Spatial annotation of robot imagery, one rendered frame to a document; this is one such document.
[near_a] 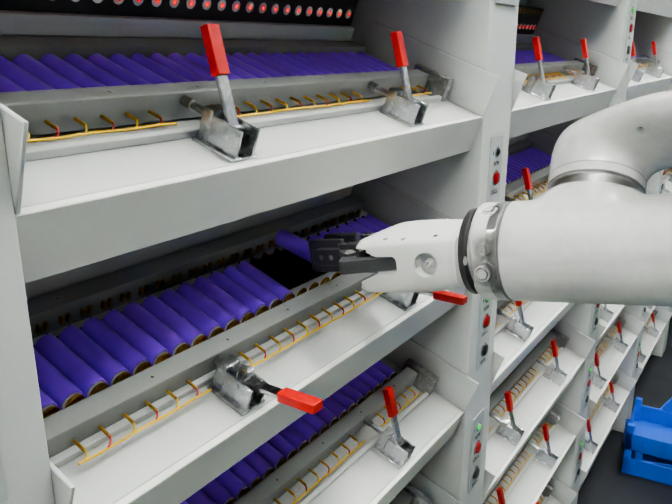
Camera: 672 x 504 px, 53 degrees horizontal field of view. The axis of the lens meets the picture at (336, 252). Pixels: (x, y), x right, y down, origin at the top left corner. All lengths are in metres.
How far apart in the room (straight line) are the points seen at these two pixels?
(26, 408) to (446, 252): 0.33
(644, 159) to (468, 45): 0.34
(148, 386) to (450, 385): 0.54
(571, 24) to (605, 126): 0.99
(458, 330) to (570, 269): 0.41
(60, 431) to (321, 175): 0.28
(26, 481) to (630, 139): 0.47
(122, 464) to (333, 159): 0.29
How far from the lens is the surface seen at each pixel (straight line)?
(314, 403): 0.51
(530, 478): 1.56
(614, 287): 0.54
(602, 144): 0.57
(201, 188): 0.46
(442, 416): 0.95
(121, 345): 0.56
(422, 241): 0.58
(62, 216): 0.39
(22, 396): 0.40
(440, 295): 0.73
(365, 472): 0.82
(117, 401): 0.51
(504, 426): 1.29
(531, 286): 0.56
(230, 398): 0.56
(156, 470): 0.50
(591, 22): 1.54
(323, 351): 0.64
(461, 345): 0.94
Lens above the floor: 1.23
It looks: 17 degrees down
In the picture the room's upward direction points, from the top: straight up
